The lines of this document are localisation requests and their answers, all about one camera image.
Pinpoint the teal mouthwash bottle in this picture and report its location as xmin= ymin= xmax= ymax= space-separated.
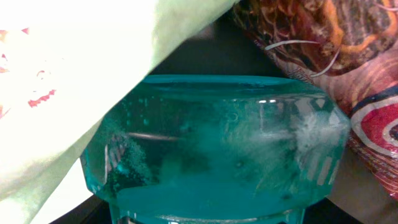
xmin=80 ymin=75 xmax=350 ymax=223

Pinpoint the small orange juice carton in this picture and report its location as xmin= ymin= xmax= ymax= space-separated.
xmin=1 ymin=0 xmax=234 ymax=223

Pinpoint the red brown snack packet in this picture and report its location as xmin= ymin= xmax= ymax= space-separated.
xmin=231 ymin=0 xmax=397 ymax=198

